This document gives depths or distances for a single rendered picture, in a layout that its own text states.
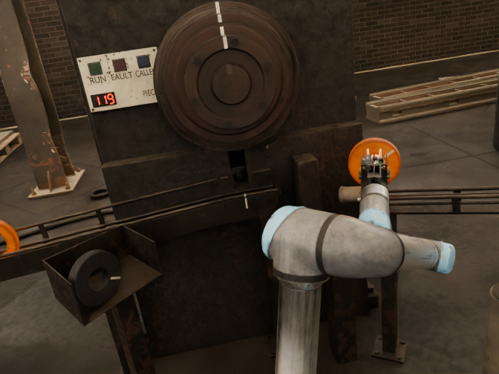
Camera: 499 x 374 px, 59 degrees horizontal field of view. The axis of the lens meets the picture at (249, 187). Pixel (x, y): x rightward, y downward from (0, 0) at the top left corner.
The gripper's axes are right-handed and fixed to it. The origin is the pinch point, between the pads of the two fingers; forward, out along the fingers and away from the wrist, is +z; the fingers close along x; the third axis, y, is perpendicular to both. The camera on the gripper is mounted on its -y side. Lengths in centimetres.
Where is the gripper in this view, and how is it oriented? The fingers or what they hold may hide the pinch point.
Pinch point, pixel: (373, 156)
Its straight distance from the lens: 142.1
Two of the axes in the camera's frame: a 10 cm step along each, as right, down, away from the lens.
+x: -9.6, 0.0, 2.7
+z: 2.1, -6.3, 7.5
